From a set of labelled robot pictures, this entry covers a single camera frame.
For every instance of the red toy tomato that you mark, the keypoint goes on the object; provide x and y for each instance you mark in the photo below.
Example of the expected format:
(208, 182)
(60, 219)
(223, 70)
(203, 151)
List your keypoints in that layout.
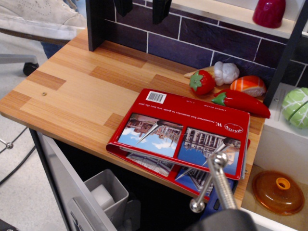
(201, 82)

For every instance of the black hanging utensil handle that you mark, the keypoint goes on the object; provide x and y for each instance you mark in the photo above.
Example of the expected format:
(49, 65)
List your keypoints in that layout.
(123, 7)
(160, 10)

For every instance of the silver cabinet door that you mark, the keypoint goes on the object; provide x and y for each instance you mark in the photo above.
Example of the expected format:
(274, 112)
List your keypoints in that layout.
(78, 208)

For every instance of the magenta cup on shelf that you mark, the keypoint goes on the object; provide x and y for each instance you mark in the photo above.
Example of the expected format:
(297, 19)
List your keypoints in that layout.
(269, 13)

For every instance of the orange salmon sushi toy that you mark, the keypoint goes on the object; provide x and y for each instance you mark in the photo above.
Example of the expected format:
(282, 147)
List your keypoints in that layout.
(251, 85)

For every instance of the black shelf post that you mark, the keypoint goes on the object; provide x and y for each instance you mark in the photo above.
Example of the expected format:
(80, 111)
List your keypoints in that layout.
(287, 53)

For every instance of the orange transparent pot lid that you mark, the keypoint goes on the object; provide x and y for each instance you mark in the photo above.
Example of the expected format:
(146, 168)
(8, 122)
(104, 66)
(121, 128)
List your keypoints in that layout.
(278, 193)

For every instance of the light wooden shelf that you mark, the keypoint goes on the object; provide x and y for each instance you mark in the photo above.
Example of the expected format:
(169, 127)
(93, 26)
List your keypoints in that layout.
(231, 14)

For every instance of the red picture book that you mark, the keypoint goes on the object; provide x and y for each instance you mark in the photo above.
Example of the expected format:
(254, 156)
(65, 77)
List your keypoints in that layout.
(173, 136)

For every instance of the white toy garlic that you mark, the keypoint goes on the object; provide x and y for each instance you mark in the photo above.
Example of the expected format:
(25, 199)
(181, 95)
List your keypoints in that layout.
(225, 73)

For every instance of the grey plastic bin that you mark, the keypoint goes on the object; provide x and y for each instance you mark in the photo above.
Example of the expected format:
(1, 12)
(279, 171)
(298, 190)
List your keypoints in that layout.
(110, 195)

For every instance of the green toy cabbage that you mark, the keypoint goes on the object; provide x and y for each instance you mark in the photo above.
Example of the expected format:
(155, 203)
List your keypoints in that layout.
(295, 107)

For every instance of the red toy chili pepper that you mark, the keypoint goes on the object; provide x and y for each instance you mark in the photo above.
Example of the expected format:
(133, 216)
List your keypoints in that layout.
(241, 101)

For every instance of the grey white sneaker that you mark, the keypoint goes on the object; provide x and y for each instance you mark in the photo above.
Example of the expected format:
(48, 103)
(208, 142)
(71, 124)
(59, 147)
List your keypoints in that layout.
(52, 19)

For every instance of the office chair base with caster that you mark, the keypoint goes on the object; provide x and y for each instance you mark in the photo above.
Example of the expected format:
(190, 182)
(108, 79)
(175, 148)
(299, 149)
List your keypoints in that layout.
(30, 61)

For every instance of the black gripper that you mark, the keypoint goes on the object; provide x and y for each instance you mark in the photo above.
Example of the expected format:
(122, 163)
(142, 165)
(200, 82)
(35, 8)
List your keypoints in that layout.
(229, 219)

